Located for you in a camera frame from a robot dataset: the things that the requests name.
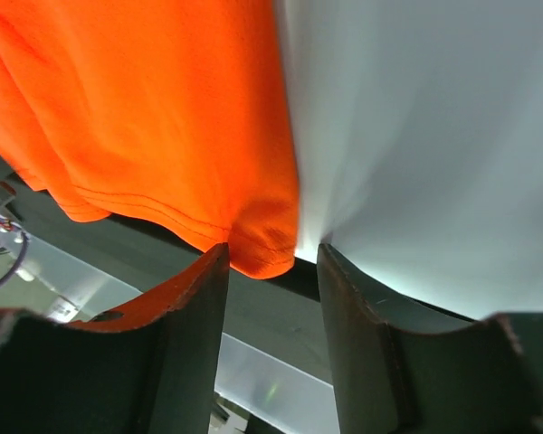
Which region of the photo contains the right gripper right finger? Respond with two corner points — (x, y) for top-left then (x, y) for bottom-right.
(317, 244), (543, 433)

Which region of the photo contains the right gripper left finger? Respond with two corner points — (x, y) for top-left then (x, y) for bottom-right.
(0, 243), (230, 433)

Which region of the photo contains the orange t shirt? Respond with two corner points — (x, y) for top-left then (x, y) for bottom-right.
(0, 1), (300, 279)

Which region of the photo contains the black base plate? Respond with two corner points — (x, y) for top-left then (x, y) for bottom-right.
(0, 144), (476, 385)

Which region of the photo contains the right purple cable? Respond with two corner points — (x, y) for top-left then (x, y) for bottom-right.
(0, 228), (31, 298)

